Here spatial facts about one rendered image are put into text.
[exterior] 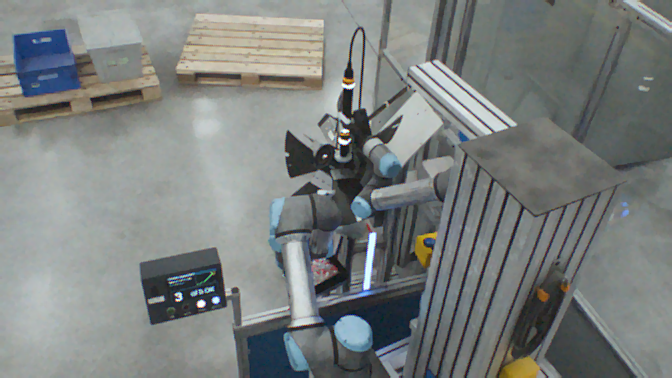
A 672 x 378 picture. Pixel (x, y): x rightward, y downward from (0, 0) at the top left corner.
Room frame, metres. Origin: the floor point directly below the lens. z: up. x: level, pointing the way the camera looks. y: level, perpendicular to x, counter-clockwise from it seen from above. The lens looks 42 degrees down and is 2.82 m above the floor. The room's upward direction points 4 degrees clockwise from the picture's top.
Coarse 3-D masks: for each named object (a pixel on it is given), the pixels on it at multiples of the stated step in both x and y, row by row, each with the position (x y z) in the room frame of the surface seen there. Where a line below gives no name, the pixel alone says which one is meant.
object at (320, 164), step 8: (328, 144) 2.02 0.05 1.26; (320, 152) 2.02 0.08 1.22; (328, 152) 1.99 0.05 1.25; (320, 160) 1.99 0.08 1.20; (328, 160) 1.96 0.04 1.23; (352, 160) 2.00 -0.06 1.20; (320, 168) 1.94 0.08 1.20; (328, 168) 1.94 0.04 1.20; (336, 168) 1.95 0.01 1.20; (352, 168) 1.97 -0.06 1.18
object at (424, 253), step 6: (426, 234) 1.72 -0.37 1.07; (432, 234) 1.72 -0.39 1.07; (420, 240) 1.69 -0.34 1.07; (420, 246) 1.67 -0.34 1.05; (426, 246) 1.65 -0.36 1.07; (432, 246) 1.65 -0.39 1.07; (420, 252) 1.66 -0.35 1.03; (426, 252) 1.62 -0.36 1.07; (432, 252) 1.63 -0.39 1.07; (420, 258) 1.65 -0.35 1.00; (426, 258) 1.62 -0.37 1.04; (426, 264) 1.62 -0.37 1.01
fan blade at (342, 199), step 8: (336, 184) 1.85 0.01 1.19; (344, 184) 1.85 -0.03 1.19; (352, 184) 1.86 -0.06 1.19; (360, 184) 1.87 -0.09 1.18; (336, 192) 1.81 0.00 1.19; (344, 192) 1.81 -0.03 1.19; (352, 192) 1.82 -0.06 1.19; (360, 192) 1.82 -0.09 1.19; (336, 200) 1.77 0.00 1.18; (344, 200) 1.77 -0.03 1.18; (352, 200) 1.77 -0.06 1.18; (344, 208) 1.73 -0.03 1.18; (344, 216) 1.70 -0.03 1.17; (352, 216) 1.70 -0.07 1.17; (368, 216) 1.69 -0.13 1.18; (344, 224) 1.66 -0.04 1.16
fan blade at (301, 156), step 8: (288, 136) 2.24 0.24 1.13; (288, 144) 2.22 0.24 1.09; (296, 144) 2.18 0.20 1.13; (304, 144) 2.14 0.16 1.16; (288, 152) 2.21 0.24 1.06; (296, 152) 2.16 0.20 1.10; (304, 152) 2.13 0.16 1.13; (312, 152) 2.09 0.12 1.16; (288, 160) 2.20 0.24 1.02; (296, 160) 2.16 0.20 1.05; (304, 160) 2.12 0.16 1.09; (312, 160) 2.09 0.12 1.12; (288, 168) 2.18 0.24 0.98; (296, 168) 2.15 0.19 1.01; (304, 168) 2.12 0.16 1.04; (312, 168) 2.09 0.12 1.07; (296, 176) 2.14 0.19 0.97
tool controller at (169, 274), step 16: (176, 256) 1.38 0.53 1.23; (192, 256) 1.38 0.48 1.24; (208, 256) 1.38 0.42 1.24; (144, 272) 1.29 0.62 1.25; (160, 272) 1.29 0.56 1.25; (176, 272) 1.29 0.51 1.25; (192, 272) 1.31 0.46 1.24; (208, 272) 1.32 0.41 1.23; (144, 288) 1.25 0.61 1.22; (160, 288) 1.26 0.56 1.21; (176, 288) 1.27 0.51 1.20; (192, 288) 1.29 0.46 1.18; (208, 288) 1.30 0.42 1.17; (224, 288) 1.32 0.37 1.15; (160, 304) 1.24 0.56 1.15; (176, 304) 1.26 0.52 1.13; (192, 304) 1.27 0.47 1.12; (208, 304) 1.29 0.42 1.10; (224, 304) 1.30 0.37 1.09; (160, 320) 1.22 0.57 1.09
